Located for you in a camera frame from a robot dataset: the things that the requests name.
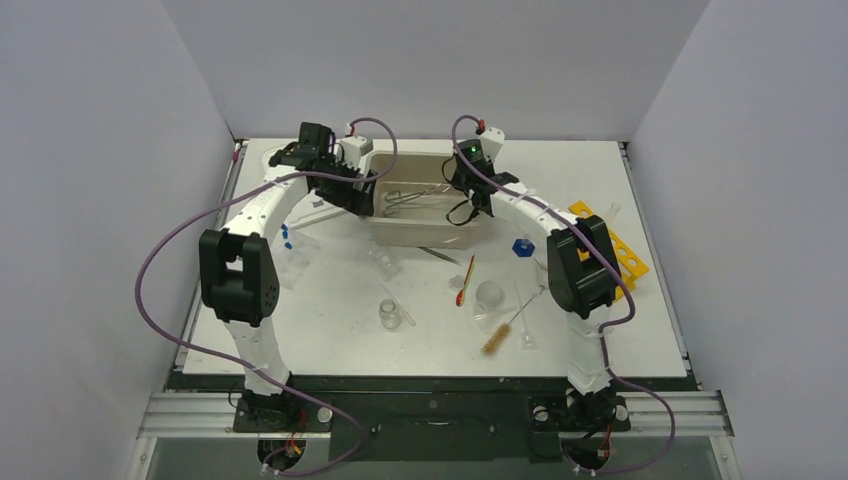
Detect small clear stopper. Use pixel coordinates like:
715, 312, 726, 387
449, 275, 465, 292

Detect black base frame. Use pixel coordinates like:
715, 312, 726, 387
231, 374, 700, 465

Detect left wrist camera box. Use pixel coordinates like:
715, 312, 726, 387
338, 124, 374, 174

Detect rainbow plastic spoon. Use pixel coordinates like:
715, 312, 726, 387
455, 255, 476, 307

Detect clear uncapped tube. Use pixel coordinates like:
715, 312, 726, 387
379, 280, 417, 330

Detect graduated cylinder blue base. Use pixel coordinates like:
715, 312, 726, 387
512, 235, 536, 258

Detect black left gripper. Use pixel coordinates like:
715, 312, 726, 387
314, 154, 376, 217

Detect large clear test tube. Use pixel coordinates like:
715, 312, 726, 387
604, 202, 621, 223

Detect grey round ball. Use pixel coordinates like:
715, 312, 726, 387
475, 280, 505, 310

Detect small glass jar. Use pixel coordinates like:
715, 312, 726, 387
378, 298, 403, 330

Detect white plastic tub lid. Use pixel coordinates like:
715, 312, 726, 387
264, 146, 346, 230

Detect metal tweezers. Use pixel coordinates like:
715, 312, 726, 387
417, 246, 463, 265

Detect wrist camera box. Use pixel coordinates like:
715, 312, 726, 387
338, 124, 374, 174
475, 119, 505, 162

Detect beige plastic tub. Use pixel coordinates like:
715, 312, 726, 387
363, 151, 479, 250

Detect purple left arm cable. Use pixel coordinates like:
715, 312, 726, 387
134, 117, 399, 479

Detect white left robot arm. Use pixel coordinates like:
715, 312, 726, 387
199, 122, 375, 430

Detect yellow test tube rack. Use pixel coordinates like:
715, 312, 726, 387
568, 201, 650, 303

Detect test tube brush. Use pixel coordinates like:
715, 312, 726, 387
481, 287, 546, 356

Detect clear glass funnel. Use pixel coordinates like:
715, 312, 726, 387
513, 281, 539, 350

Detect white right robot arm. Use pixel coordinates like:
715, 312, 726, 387
451, 139, 621, 427

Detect metal crucible tongs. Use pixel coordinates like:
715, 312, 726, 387
382, 184, 451, 218

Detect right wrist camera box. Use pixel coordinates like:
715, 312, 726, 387
475, 119, 505, 162

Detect small clear beaker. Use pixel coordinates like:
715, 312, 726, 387
369, 245, 402, 280

